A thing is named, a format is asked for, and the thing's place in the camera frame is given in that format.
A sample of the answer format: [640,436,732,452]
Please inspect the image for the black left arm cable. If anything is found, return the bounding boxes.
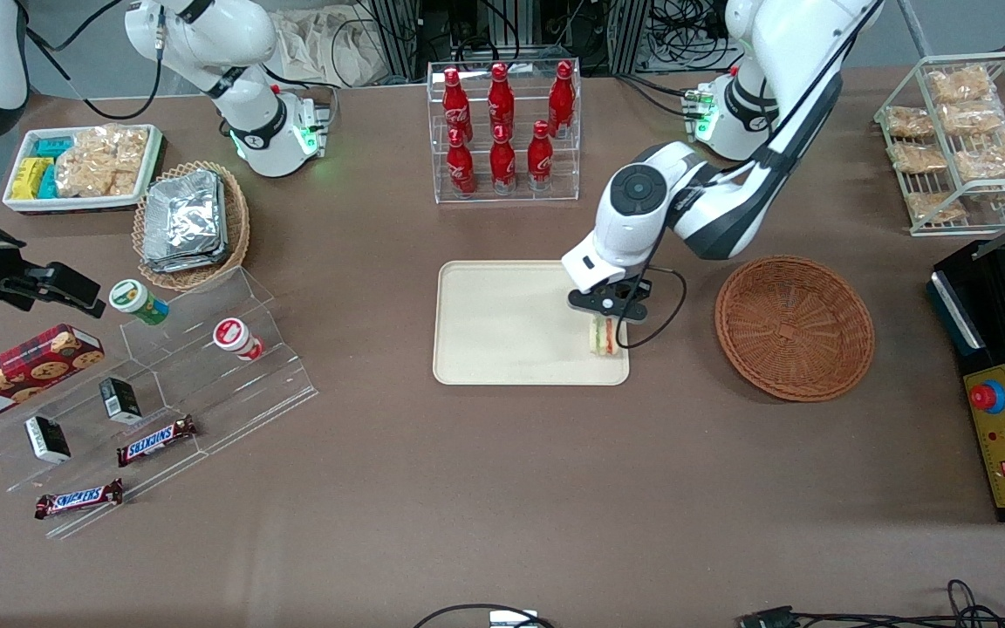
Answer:
[623,0,886,351]

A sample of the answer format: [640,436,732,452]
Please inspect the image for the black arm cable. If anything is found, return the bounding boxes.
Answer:
[24,0,165,122]
[623,0,886,351]

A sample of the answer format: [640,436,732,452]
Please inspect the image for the silver edged blue panel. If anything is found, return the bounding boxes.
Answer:
[928,270,986,352]

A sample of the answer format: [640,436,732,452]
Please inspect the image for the white rectangular snack tray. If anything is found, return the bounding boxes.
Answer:
[3,124,164,215]

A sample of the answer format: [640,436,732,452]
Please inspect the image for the yellow snack packet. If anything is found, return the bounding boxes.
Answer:
[10,157,53,201]

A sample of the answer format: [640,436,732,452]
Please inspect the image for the black cable loop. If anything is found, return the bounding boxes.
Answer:
[413,603,557,628]

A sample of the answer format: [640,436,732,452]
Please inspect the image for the silver foil packet stack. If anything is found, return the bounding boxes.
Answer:
[140,169,229,275]

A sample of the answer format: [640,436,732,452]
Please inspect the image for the green cup with white lid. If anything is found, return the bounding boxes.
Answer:
[109,279,171,327]

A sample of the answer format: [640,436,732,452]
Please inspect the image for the red cup with white lid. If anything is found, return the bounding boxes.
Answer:
[212,317,265,362]

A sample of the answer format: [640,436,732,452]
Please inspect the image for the beige plastic tray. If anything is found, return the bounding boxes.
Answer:
[433,260,631,386]

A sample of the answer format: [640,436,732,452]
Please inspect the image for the clear bag of crackers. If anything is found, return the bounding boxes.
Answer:
[54,125,151,199]

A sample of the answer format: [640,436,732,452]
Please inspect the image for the small black box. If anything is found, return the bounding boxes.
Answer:
[99,376,144,427]
[24,415,72,465]

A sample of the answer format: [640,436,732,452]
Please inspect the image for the round brown wicker basket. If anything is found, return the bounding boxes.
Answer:
[714,255,875,403]

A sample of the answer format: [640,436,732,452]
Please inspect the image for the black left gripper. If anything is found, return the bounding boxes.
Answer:
[567,278,652,353]

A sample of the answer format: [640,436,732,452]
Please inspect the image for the black connector plug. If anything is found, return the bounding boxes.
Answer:
[737,605,797,628]

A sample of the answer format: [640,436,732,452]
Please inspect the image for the triangular sandwich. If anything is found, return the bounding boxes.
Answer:
[589,315,622,358]

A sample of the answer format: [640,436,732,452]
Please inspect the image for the black tangled cables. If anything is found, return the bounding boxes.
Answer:
[795,578,1005,628]

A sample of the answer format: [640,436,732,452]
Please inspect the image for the oval tan wicker basket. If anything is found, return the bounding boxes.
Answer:
[132,160,252,292]

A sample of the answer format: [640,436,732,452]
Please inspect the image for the clear bagged snack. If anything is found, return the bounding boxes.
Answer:
[888,141,949,174]
[940,99,1005,133]
[885,106,936,140]
[954,126,1005,182]
[905,191,967,224]
[926,65,995,105]

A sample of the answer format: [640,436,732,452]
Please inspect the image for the clear acrylic bottle rack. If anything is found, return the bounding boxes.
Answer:
[427,58,582,205]

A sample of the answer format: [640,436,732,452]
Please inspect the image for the clear acrylic stepped stand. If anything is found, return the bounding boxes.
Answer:
[0,266,320,541]

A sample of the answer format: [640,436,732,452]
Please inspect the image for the black machine yellow control panel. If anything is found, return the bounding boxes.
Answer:
[927,239,1005,525]

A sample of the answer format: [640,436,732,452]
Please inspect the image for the red emergency stop button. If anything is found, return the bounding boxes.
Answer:
[969,379,1005,416]

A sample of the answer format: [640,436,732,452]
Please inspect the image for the white cloth bag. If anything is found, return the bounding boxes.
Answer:
[276,5,383,89]

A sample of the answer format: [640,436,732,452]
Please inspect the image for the brown snickers bar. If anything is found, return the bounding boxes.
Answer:
[115,414,199,468]
[34,478,126,522]

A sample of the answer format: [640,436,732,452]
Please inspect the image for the red cola bottle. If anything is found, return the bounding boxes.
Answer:
[526,120,555,192]
[548,60,577,139]
[446,128,477,198]
[441,67,474,145]
[489,124,518,195]
[487,62,516,140]

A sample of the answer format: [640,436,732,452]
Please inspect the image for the red tartan cookie box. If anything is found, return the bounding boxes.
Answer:
[0,324,106,431]

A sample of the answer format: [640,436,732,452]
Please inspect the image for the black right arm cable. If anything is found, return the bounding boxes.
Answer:
[24,0,165,122]

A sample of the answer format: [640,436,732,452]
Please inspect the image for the grey metal pole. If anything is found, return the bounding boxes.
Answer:
[895,0,933,64]

